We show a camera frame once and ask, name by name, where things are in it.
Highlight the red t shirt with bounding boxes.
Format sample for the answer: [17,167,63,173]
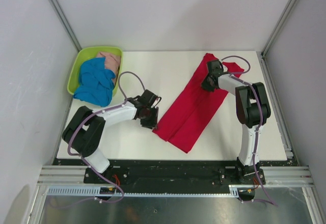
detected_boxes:
[153,53,228,153]

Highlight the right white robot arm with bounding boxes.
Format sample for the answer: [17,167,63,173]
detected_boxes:
[201,60,271,184]

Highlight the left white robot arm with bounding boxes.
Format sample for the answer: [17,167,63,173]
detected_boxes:
[62,89,161,183]

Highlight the blue t shirt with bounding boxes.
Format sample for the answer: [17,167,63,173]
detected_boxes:
[73,58,116,107]

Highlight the beige pink t shirt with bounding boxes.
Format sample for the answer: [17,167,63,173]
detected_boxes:
[96,51,121,84]

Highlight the lime green plastic bin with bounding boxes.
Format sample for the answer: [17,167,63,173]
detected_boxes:
[67,46,123,95]

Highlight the right aluminium frame post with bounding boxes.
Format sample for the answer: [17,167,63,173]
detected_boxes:
[261,0,299,58]

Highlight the aluminium frame post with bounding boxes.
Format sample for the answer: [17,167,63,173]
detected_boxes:
[48,0,82,51]
[261,0,299,58]

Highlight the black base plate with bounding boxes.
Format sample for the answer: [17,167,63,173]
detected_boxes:
[84,159,266,185]

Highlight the right aluminium side rail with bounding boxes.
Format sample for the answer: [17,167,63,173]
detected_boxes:
[256,52,295,159]

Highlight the aluminium front rail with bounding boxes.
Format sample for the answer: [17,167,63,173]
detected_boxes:
[38,165,314,187]

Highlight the grey slotted cable duct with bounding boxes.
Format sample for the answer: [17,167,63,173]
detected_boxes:
[44,185,255,197]

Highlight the left aluminium frame post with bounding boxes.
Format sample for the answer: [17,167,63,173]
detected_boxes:
[48,0,82,51]

